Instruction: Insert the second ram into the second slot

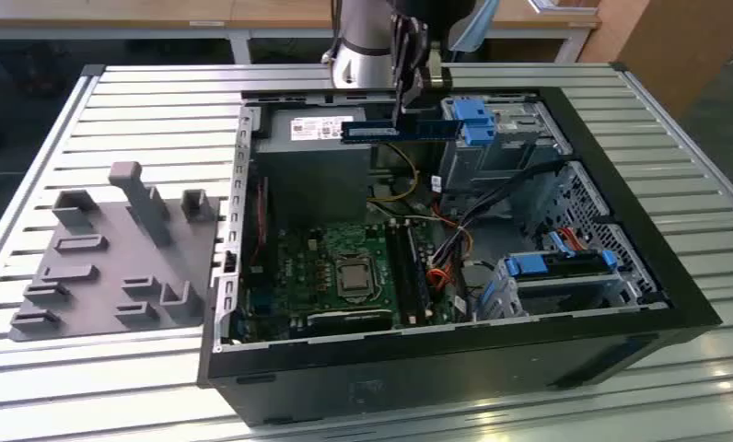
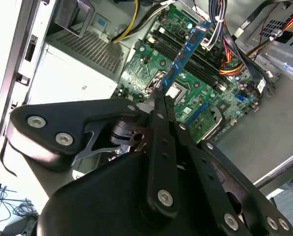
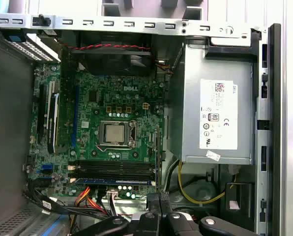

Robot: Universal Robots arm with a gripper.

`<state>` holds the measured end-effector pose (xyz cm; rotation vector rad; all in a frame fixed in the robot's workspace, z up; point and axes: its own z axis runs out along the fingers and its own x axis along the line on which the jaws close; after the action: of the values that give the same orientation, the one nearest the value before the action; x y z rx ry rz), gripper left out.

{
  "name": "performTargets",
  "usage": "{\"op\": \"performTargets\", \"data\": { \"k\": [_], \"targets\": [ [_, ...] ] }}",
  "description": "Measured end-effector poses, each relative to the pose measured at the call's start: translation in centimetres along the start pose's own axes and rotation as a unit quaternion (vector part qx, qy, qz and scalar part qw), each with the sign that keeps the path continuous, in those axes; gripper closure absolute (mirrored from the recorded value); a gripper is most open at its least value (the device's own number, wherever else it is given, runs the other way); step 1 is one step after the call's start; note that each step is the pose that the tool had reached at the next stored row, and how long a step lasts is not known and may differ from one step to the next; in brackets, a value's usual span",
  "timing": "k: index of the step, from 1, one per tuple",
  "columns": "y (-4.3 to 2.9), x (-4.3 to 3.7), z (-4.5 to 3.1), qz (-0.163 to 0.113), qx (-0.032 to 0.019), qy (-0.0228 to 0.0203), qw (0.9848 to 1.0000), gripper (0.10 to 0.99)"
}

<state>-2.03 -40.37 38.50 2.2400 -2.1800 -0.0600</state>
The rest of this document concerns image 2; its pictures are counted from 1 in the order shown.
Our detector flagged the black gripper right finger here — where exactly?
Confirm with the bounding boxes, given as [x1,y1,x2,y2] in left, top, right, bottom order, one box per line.
[164,96,293,236]

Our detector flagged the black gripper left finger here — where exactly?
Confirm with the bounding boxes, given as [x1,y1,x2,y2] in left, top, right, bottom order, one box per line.
[8,92,183,221]

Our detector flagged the blue RAM stick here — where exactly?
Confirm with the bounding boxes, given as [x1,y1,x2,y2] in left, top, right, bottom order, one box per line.
[161,21,213,93]

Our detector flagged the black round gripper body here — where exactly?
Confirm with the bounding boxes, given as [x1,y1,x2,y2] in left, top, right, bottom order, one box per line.
[37,151,235,236]

